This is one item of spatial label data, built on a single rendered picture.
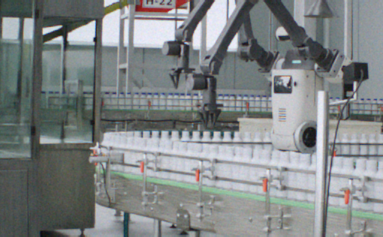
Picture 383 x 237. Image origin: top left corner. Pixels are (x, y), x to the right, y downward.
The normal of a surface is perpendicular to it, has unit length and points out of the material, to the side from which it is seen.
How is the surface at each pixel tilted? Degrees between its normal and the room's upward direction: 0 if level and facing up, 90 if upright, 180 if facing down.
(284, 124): 90
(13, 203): 90
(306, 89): 90
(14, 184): 90
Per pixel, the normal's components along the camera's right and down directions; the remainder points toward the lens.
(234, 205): -0.83, 0.01
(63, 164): 0.55, 0.06
